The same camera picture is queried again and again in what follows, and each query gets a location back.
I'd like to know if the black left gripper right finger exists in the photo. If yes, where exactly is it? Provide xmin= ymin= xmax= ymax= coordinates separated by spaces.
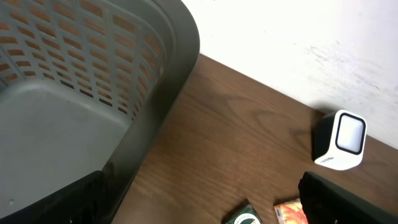
xmin=298 ymin=171 xmax=397 ymax=224

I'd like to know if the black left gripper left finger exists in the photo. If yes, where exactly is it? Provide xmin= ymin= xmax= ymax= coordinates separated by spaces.
xmin=1 ymin=170 xmax=108 ymax=224

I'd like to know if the orange snack packet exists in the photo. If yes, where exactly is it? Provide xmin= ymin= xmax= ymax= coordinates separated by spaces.
xmin=274 ymin=198 xmax=308 ymax=224

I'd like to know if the dark snack packet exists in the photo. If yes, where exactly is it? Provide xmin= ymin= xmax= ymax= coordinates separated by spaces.
xmin=221 ymin=203 xmax=262 ymax=224

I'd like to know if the white barcode scanner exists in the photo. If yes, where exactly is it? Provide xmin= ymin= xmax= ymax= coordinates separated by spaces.
xmin=312 ymin=110 xmax=368 ymax=170

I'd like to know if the grey plastic mesh basket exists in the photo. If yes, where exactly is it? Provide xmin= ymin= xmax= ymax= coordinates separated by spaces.
xmin=1 ymin=0 xmax=200 ymax=223

